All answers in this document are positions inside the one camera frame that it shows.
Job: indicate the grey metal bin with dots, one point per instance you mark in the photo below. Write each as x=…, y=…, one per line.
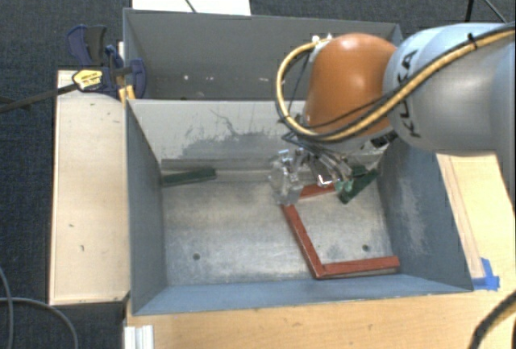
x=225, y=226

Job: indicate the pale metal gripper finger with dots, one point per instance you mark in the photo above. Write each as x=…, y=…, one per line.
x=295, y=186
x=279, y=182

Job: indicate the red-brown flat block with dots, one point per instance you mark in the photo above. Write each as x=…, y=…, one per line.
x=302, y=238
x=318, y=191

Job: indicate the pale wood flat board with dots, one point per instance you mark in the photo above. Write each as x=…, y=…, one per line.
x=88, y=198

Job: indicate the dark green flat block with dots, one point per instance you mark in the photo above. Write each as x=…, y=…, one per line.
x=359, y=186
x=189, y=176

